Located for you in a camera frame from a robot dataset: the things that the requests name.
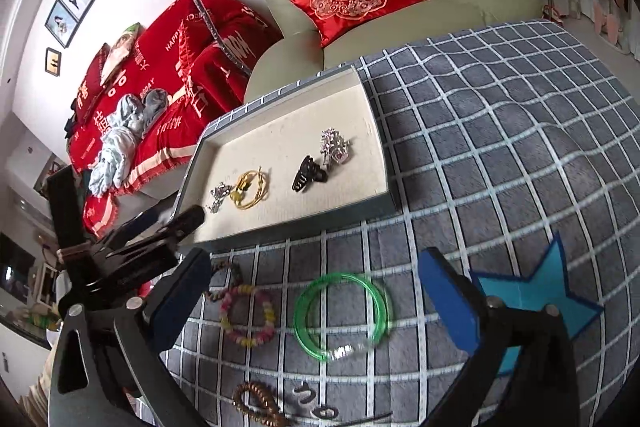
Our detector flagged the thin black hairpin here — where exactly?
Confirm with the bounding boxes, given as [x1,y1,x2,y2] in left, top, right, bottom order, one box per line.
[340,413,393,426]

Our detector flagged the grey cloth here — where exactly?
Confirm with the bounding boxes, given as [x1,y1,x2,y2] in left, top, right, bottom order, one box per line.
[140,89,168,132]

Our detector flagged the light blue clothes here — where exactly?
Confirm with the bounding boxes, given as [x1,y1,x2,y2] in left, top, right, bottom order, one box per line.
[90,94,148,198]

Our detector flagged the black hair claw clip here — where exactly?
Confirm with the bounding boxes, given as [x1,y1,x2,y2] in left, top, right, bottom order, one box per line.
[291,155,328,194]

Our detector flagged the red lettered cushion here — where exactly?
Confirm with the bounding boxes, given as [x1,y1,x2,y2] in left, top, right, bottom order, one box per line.
[75,44,111,108]

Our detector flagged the hanging wall ornaments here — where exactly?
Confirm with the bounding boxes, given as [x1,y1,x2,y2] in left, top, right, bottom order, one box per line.
[590,0,632,54]

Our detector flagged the silver branch brooch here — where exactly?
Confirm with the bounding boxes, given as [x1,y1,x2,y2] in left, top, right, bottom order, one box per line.
[320,127,352,152]

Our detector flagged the multicolour bead bracelet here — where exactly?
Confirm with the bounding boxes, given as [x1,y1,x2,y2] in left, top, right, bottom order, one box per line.
[220,284,277,349]

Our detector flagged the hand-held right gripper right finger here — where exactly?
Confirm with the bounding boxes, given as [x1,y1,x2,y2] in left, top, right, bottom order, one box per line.
[417,248,583,427]

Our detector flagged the silver heart gem brooch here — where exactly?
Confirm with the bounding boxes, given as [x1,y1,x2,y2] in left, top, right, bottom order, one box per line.
[325,147,354,170]

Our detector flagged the red ribbed cushion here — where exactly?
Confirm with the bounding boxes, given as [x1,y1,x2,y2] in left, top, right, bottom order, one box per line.
[177,19,213,102]

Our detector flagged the grey shallow tray box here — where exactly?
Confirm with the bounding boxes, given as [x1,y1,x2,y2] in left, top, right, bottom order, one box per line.
[172,64,401,253]

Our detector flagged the silver pin brooch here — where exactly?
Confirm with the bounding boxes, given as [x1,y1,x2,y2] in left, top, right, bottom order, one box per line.
[209,183,234,214]

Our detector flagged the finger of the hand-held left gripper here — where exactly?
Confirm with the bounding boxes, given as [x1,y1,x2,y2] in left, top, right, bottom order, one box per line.
[102,206,167,251]
[107,205,206,259]

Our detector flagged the green translucent bangle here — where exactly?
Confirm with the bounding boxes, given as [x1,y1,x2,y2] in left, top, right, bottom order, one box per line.
[293,273,393,362]

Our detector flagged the brown braided bracelet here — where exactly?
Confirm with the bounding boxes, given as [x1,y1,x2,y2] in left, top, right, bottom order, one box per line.
[202,259,243,303]

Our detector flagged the photo print cushion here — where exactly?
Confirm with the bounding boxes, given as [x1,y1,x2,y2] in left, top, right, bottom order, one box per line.
[100,23,142,85]

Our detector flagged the brown wooden bead bracelet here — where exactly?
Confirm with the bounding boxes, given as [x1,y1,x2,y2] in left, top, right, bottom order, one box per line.
[232,382,290,427]

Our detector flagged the blue star patch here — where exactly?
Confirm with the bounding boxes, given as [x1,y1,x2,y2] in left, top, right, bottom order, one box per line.
[470,232,603,375]

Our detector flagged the flexible phone holder pole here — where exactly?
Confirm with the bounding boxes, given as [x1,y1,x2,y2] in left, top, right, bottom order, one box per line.
[167,0,253,78]

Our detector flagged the yellow cord bracelet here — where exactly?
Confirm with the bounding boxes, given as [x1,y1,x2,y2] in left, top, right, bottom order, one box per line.
[229,167,271,208]

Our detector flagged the grey checked tablecloth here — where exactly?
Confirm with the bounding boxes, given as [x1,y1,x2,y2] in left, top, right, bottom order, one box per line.
[135,19,640,427]

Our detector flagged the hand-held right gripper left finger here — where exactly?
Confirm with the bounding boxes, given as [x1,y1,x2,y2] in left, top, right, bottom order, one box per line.
[47,248,213,427]

